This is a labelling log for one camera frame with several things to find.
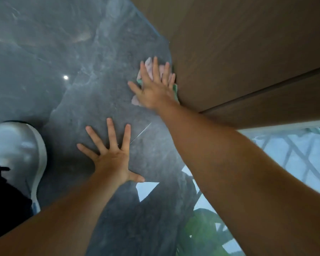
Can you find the person's left hand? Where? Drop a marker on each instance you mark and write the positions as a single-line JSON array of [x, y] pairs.
[[112, 162]]

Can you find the person's right hand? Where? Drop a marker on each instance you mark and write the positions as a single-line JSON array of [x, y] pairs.
[[155, 93]]

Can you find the person's right middle finger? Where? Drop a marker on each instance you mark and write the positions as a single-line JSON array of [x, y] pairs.
[[156, 69]]

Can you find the person's left middle finger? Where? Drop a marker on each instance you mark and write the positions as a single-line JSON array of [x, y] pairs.
[[112, 133]]

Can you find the person's left little finger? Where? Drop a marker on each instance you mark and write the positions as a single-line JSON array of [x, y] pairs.
[[87, 151]]

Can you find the person's right little finger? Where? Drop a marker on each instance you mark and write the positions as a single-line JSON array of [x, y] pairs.
[[172, 81]]

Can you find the person's left thumb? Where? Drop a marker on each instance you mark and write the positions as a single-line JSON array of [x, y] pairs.
[[136, 178]]

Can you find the person's right thumb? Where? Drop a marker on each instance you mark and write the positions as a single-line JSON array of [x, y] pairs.
[[134, 87]]

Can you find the pink and green cleaning cloth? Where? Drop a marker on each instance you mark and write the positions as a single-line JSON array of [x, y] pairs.
[[149, 67]]

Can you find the person's left forearm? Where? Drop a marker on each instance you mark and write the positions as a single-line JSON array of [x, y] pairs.
[[64, 221]]

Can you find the person's right forearm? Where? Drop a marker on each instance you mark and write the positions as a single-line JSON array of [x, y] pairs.
[[229, 170]]

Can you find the white sneaker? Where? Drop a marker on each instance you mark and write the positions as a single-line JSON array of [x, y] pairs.
[[18, 149]]

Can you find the brown wooden cabinet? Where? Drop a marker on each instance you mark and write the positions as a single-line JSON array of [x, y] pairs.
[[242, 50]]

